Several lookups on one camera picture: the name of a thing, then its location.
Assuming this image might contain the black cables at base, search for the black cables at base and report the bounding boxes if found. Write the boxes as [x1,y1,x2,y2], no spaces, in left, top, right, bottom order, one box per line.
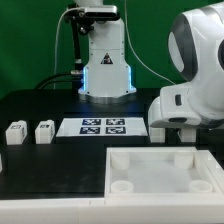
[34,70,84,90]

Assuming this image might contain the white front fence bar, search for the white front fence bar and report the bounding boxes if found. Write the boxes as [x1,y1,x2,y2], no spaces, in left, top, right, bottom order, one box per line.
[0,198,224,224]

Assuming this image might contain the black camera stand pole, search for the black camera stand pole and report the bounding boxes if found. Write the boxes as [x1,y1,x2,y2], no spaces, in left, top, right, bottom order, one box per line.
[64,3,84,90]

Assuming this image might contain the grey cable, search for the grey cable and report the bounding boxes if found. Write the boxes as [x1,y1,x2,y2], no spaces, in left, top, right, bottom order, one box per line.
[53,7,78,90]

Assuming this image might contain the white sheet with markers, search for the white sheet with markers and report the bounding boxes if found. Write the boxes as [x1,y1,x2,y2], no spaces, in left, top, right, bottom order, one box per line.
[57,117,147,137]

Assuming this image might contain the white part at left edge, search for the white part at left edge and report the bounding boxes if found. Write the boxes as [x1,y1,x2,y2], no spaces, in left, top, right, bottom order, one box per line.
[0,154,3,173]

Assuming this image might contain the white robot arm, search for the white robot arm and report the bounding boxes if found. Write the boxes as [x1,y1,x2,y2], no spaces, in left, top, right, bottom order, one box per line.
[74,0,224,128]

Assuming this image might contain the black camera on stand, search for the black camera on stand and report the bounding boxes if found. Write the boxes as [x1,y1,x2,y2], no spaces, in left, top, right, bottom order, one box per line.
[79,5,119,21]

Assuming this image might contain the white square table top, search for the white square table top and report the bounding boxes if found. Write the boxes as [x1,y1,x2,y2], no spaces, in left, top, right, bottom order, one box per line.
[105,147,224,198]

